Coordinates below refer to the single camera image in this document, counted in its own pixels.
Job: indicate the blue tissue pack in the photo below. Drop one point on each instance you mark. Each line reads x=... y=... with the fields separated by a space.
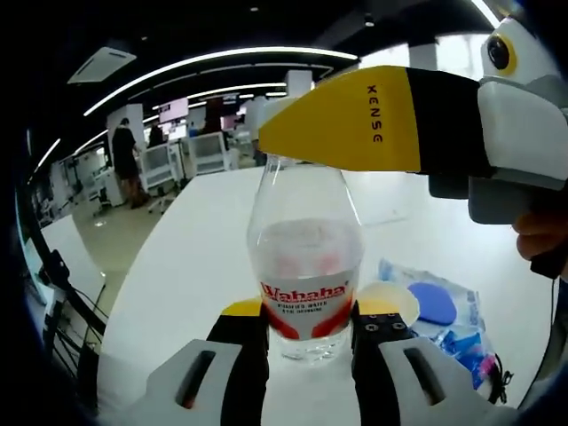
x=461 y=350

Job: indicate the pink wall display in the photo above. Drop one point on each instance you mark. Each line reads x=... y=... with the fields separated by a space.
x=174 y=111

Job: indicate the white rolling cabinet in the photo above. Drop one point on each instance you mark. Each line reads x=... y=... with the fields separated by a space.
x=208 y=153
x=157 y=166

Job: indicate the black monitor stand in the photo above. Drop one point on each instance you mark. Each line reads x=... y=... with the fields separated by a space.
x=57 y=266

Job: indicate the person's right hand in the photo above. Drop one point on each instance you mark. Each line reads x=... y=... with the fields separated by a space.
x=543 y=239

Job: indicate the white paper cup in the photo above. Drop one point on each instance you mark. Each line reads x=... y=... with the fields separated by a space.
x=399 y=302

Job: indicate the plastic bag with blue pad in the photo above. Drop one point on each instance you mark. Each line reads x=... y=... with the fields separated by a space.
x=432 y=304

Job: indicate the curved ceiling light strip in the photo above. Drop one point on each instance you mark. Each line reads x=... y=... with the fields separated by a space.
x=231 y=52

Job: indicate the white side desk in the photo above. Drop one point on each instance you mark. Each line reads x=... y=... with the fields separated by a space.
x=71 y=248

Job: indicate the white table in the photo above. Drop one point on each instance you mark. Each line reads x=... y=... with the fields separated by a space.
x=186 y=266

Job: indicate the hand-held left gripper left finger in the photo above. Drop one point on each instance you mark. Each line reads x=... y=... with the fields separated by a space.
x=239 y=355

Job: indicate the clear water bottle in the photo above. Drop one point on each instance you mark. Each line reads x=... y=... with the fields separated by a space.
x=306 y=248

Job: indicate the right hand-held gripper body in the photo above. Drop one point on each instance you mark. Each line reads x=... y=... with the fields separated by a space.
x=530 y=57

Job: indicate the ceiling air vent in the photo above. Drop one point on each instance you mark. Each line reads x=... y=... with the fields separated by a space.
x=103 y=65

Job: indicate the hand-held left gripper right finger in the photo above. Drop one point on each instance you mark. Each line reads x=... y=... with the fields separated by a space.
x=373 y=355

